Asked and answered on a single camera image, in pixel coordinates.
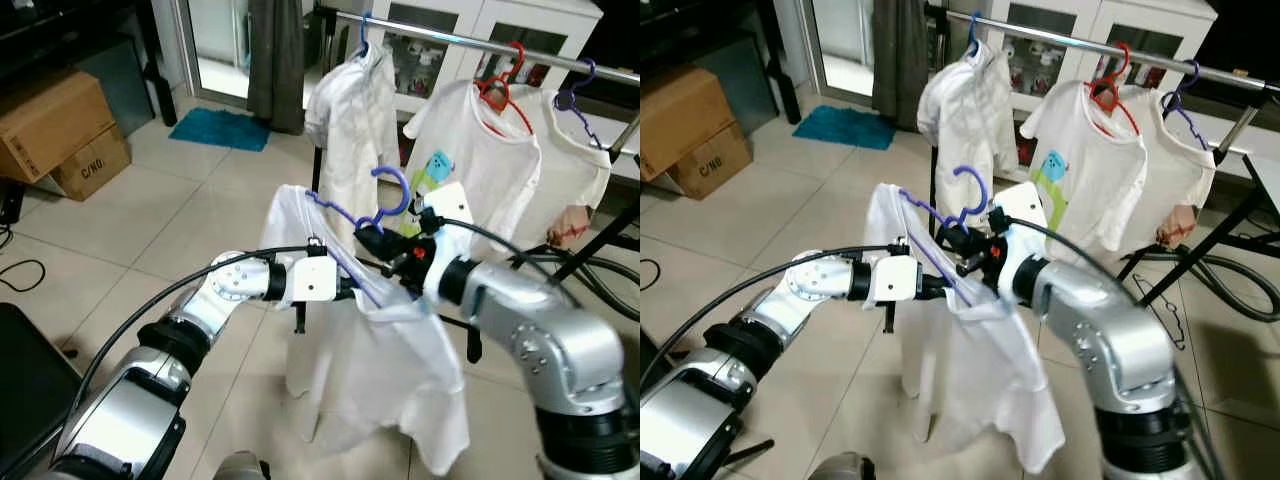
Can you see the white glass-door cabinet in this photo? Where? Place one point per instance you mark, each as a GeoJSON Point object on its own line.
{"type": "Point", "coordinates": [540, 35]}
{"type": "Point", "coordinates": [1160, 40]}

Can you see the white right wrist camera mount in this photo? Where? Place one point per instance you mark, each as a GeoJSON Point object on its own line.
{"type": "Point", "coordinates": [450, 205]}
{"type": "Point", "coordinates": [1025, 210]}

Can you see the white long-sleeved shirt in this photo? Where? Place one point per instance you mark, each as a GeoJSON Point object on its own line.
{"type": "Point", "coordinates": [350, 110]}
{"type": "Point", "coordinates": [965, 110]}

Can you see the blue plastic hanger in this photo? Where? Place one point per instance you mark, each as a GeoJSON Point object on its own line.
{"type": "Point", "coordinates": [361, 40]}
{"type": "Point", "coordinates": [971, 40]}

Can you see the grey curtain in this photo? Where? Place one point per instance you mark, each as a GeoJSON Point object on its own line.
{"type": "Point", "coordinates": [900, 60]}
{"type": "Point", "coordinates": [275, 60]}

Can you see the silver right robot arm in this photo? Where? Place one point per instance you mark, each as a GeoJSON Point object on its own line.
{"type": "Point", "coordinates": [560, 350]}
{"type": "Point", "coordinates": [1110, 340]}

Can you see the red plastic hanger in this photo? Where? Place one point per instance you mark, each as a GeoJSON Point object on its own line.
{"type": "Point", "coordinates": [1105, 95]}
{"type": "Point", "coordinates": [497, 97]}

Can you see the black seat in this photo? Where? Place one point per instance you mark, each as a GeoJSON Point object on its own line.
{"type": "Point", "coordinates": [30, 380]}

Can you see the black furniture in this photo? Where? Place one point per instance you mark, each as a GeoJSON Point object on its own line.
{"type": "Point", "coordinates": [700, 25]}
{"type": "Point", "coordinates": [60, 30]}

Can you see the purple plastic hanger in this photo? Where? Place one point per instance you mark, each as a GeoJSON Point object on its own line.
{"type": "Point", "coordinates": [1196, 70]}
{"type": "Point", "coordinates": [407, 190]}
{"type": "Point", "coordinates": [592, 66]}
{"type": "Point", "coordinates": [984, 190]}

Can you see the cardboard box printed C/NO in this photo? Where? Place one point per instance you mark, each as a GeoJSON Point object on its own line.
{"type": "Point", "coordinates": [715, 165]}
{"type": "Point", "coordinates": [95, 170]}

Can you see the plain white T-shirt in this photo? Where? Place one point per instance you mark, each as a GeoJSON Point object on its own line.
{"type": "Point", "coordinates": [380, 380]}
{"type": "Point", "coordinates": [980, 390]}
{"type": "Point", "coordinates": [570, 170]}
{"type": "Point", "coordinates": [1180, 170]}

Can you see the white framed glass door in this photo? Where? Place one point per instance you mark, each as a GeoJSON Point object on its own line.
{"type": "Point", "coordinates": [215, 40]}
{"type": "Point", "coordinates": [845, 40]}

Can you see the teal floor mat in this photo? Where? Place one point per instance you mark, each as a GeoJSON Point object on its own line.
{"type": "Point", "coordinates": [845, 127]}
{"type": "Point", "coordinates": [220, 128]}

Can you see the large plain cardboard box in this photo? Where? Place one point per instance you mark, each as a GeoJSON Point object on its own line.
{"type": "Point", "coordinates": [680, 120]}
{"type": "Point", "coordinates": [50, 125]}

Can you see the white T-shirt with colourful print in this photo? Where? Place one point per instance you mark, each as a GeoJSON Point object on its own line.
{"type": "Point", "coordinates": [1095, 170]}
{"type": "Point", "coordinates": [480, 170]}

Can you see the metal clothes rack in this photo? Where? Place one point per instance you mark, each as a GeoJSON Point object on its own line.
{"type": "Point", "coordinates": [1050, 36]}
{"type": "Point", "coordinates": [440, 35]}

